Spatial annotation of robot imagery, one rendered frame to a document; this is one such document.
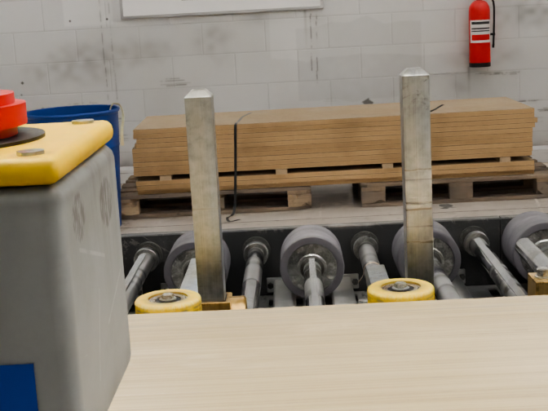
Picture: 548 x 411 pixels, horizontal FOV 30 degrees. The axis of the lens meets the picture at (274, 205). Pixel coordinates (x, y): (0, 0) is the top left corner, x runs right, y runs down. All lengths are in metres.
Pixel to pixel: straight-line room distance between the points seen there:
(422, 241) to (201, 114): 0.33
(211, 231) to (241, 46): 6.07
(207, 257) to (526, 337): 0.47
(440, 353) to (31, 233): 0.84
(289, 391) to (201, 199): 0.46
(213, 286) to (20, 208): 1.16
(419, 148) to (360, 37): 6.08
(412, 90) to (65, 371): 1.13
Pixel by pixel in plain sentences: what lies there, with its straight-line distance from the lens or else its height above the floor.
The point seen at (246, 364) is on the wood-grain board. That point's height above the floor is 0.90.
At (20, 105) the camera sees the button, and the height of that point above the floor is 1.23.
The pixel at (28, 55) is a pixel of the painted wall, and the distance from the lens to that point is 7.63.
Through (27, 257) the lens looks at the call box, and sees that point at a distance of 0.22.
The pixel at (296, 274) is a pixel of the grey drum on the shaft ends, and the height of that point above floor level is 0.79.
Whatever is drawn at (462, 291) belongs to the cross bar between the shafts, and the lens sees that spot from 1.80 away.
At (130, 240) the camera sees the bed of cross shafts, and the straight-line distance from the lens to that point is 1.91.
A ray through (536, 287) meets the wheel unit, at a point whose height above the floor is 0.86.
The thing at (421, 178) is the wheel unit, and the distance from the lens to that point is 1.34.
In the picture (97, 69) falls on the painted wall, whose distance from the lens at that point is 7.53.
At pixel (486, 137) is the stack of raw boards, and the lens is 6.27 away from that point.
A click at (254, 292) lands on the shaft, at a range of 1.58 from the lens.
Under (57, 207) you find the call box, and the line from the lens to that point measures 0.22.
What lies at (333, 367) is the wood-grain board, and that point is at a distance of 1.00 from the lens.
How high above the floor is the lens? 1.25
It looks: 11 degrees down
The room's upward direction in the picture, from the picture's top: 3 degrees counter-clockwise
